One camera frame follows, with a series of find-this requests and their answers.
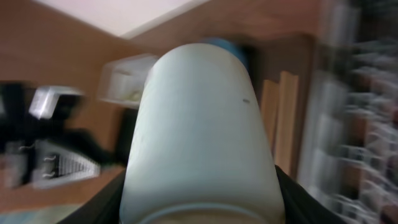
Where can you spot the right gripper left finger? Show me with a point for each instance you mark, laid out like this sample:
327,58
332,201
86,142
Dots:
103,208

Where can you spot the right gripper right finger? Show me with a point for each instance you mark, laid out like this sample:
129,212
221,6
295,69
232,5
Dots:
301,207

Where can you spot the white cup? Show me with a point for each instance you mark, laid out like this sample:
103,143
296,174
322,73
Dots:
199,153

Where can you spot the dark blue plate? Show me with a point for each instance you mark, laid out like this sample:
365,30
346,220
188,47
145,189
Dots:
232,48

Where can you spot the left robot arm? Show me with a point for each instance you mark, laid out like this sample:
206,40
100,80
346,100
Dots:
36,146

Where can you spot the grey dishwasher rack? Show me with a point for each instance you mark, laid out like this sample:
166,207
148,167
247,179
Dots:
348,161

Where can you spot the clear plastic waste bin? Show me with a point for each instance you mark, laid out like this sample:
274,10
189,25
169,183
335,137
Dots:
122,81

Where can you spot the black plastic tray bin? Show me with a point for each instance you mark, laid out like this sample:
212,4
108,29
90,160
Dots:
125,135

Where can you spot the right wooden chopstick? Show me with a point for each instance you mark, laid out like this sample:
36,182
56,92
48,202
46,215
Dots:
285,134

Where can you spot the dark brown serving tray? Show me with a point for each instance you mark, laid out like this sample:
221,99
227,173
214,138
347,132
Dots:
280,71

